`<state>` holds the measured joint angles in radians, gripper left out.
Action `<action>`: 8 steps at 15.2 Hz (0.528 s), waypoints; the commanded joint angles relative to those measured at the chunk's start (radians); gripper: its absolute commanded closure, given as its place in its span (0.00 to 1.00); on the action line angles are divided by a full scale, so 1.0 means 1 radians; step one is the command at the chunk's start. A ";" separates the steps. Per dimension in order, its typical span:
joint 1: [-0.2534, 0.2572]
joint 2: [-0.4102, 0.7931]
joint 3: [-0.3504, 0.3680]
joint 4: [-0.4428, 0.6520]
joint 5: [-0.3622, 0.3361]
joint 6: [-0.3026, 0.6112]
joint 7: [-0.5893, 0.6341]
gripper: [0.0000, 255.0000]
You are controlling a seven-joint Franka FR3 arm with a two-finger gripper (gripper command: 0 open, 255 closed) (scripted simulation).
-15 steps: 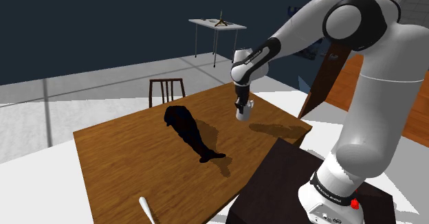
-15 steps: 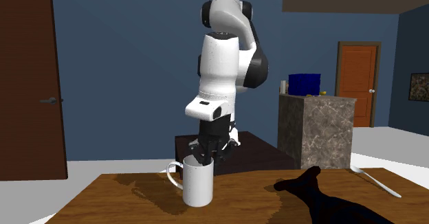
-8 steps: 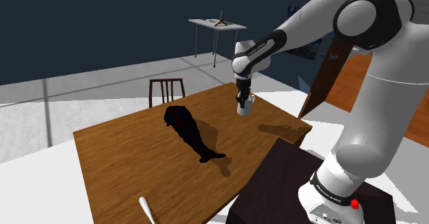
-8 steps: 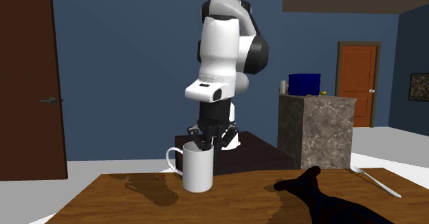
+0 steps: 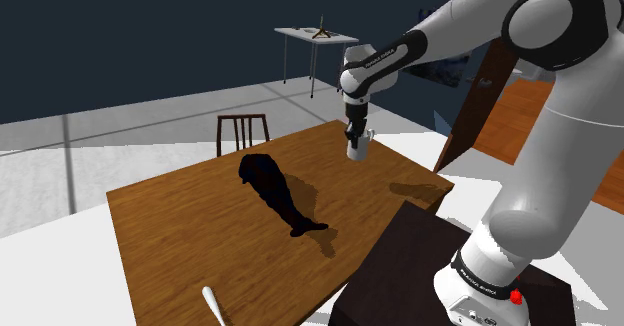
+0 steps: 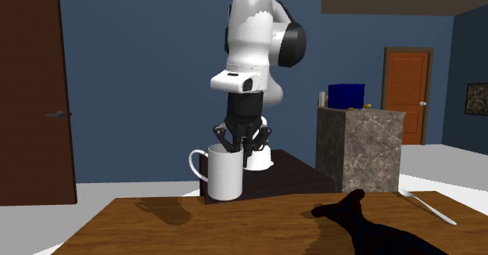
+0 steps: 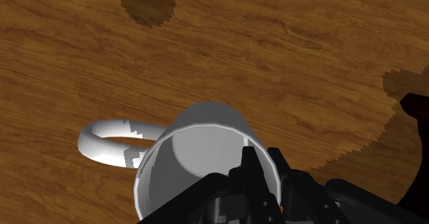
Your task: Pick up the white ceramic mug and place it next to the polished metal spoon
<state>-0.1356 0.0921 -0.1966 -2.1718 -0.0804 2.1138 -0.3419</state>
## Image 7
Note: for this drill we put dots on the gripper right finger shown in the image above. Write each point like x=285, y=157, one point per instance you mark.
x=308, y=196

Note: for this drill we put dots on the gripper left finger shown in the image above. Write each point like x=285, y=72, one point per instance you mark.
x=254, y=189

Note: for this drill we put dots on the white mug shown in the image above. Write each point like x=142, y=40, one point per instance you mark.
x=207, y=119

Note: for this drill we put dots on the black curved object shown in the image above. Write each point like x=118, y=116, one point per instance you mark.
x=420, y=122

